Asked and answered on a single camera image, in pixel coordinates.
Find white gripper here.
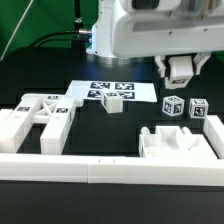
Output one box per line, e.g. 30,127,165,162
111,0,224,78

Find white chair seat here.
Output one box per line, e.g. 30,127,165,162
139,126,217,160

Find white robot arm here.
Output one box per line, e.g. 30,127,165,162
87,0,224,79

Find white tagged cube left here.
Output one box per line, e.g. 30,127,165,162
162,95,185,116

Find white tagged cube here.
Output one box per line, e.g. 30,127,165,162
162,95,185,116
189,98,209,119

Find white tagged cube right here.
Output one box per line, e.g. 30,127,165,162
189,98,209,119

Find white marker sheet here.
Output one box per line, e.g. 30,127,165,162
66,80,157,102

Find black pole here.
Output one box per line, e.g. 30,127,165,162
74,0,82,31

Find thin white rod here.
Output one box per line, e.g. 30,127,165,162
0,0,35,61

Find white U-shaped obstacle fence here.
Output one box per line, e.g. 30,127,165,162
0,108,224,187

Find black cables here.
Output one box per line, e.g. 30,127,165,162
29,29,93,48

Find white chair back frame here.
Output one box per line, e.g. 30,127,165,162
0,93,84,155

